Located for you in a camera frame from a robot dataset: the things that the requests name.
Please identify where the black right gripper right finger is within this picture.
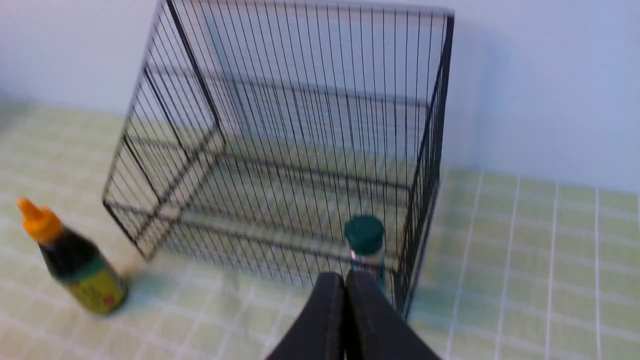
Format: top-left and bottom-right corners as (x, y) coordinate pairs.
(345, 270), (441, 360)

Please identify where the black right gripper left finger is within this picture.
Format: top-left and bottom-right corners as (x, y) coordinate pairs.
(267, 272), (345, 360)

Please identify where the small green-capped seasoning jar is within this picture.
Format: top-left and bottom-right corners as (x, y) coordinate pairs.
(343, 214), (386, 291)

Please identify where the dark sauce bottle orange cap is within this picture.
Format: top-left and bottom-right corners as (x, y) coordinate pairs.
(17, 197), (128, 316)

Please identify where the green checkered tablecloth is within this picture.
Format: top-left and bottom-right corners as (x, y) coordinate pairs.
(0, 104), (639, 360)

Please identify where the black wire mesh rack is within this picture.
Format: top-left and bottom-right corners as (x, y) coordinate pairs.
(102, 0), (456, 318)

